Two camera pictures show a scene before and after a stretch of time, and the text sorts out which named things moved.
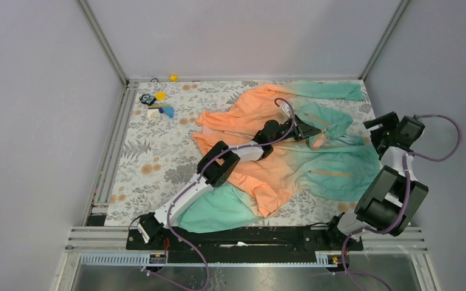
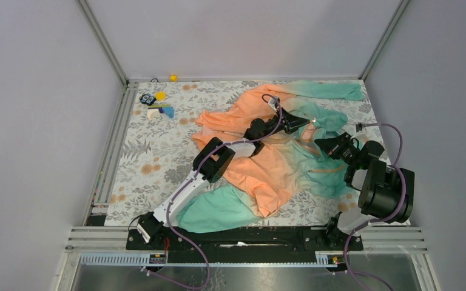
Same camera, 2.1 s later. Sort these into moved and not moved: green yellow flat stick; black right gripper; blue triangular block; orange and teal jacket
Moved: black right gripper
Not moved: blue triangular block; orange and teal jacket; green yellow flat stick
